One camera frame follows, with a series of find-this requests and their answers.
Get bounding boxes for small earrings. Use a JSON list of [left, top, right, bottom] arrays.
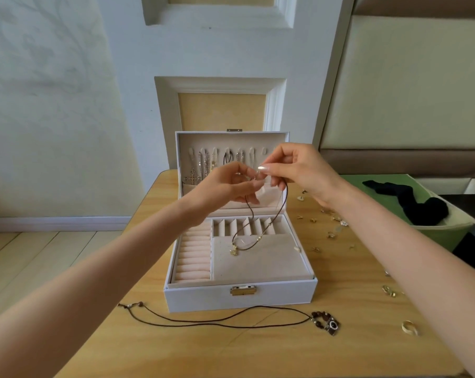
[[295, 188, 421, 338]]

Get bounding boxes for beige padded wall panel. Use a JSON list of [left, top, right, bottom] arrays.
[[318, 0, 475, 178]]

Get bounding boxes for person's left forearm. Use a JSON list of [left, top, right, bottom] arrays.
[[0, 193, 205, 378]]

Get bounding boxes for silver cross pendant necklace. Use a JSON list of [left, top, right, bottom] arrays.
[[186, 147, 198, 186]]

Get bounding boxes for black low cabinet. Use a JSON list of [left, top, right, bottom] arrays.
[[446, 194, 475, 279]]

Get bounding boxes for person's left hand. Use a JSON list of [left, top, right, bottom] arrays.
[[184, 161, 267, 222]]

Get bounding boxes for person's right hand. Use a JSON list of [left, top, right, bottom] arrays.
[[257, 142, 346, 206]]

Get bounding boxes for brown cord bead necklace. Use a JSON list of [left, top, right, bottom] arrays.
[[229, 181, 289, 257]]

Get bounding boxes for person's right forearm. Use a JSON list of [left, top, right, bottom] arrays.
[[328, 183, 475, 378]]

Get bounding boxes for white jewelry box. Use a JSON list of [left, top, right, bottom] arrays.
[[164, 130, 318, 313]]

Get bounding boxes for black cloth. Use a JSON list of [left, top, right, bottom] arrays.
[[362, 180, 450, 227]]

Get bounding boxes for square pendant cord necklace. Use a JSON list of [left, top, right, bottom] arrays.
[[118, 301, 341, 336]]

